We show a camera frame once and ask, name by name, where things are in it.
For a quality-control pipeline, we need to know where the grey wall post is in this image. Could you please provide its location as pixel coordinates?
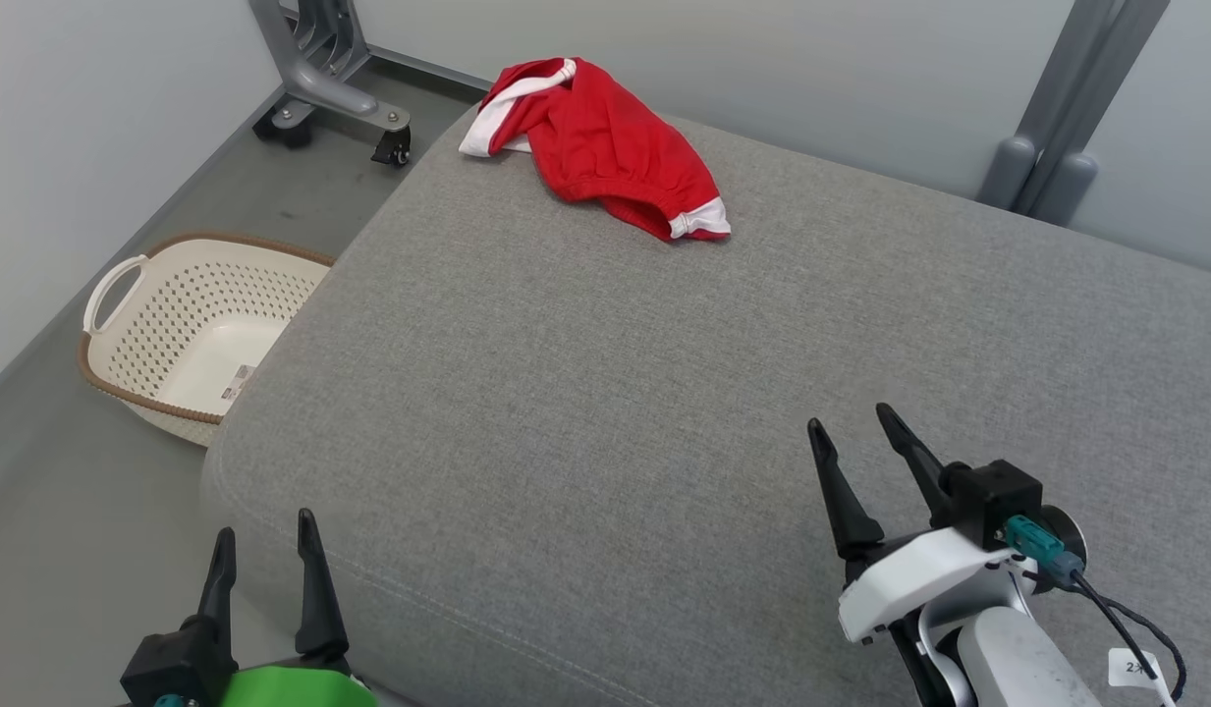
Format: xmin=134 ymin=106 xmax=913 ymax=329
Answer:
xmin=975 ymin=0 xmax=1172 ymax=228

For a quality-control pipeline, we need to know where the grey metal stand with casters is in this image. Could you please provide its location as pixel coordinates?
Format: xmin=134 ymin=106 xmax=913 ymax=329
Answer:
xmin=248 ymin=0 xmax=413 ymax=169

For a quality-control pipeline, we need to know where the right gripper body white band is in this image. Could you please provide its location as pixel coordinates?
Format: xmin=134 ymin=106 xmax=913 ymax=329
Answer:
xmin=838 ymin=525 xmax=1040 ymax=647

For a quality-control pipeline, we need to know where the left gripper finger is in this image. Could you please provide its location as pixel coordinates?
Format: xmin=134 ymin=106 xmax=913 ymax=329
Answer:
xmin=295 ymin=508 xmax=352 ymax=662
xmin=196 ymin=526 xmax=239 ymax=650

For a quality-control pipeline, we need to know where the cream perforated laundry basket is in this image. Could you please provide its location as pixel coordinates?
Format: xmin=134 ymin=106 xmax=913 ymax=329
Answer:
xmin=79 ymin=232 xmax=337 ymax=449

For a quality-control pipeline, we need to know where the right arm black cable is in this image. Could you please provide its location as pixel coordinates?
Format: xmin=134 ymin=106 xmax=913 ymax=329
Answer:
xmin=1065 ymin=572 xmax=1188 ymax=704

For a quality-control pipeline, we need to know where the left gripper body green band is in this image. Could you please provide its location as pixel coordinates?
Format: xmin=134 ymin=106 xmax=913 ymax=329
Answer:
xmin=216 ymin=660 xmax=381 ymax=707

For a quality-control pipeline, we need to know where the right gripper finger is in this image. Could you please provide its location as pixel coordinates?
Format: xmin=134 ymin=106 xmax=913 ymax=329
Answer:
xmin=806 ymin=417 xmax=886 ymax=562
xmin=874 ymin=402 xmax=961 ymax=527

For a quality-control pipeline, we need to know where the white cable tag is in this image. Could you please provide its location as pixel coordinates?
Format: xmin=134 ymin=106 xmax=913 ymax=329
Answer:
xmin=1107 ymin=647 xmax=1179 ymax=707

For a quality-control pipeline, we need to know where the red and white garment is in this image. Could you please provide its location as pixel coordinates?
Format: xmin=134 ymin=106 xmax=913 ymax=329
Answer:
xmin=458 ymin=57 xmax=733 ymax=244

